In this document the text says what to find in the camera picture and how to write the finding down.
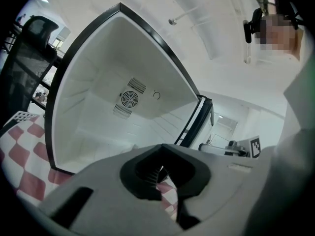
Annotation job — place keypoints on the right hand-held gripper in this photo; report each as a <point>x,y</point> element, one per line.
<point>246,149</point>

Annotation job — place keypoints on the white perforated basket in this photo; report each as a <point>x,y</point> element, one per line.
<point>24,116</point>

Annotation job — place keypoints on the red white checkered tablecloth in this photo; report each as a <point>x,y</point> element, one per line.
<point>24,156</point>

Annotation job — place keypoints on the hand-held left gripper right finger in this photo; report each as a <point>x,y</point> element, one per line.
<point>221,181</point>

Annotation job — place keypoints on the black head camera mount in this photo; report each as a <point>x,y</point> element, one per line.
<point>249,29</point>

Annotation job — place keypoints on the black white mini refrigerator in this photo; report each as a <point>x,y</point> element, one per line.
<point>98,58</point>

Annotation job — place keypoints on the person in white coat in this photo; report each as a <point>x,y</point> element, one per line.
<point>295,131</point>

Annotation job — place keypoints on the person's head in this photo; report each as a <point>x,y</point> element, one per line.
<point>278,36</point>

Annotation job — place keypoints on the black mesh office chair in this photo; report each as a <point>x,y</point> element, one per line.
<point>24,58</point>

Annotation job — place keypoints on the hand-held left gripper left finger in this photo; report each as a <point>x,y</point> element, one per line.
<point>98,200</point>

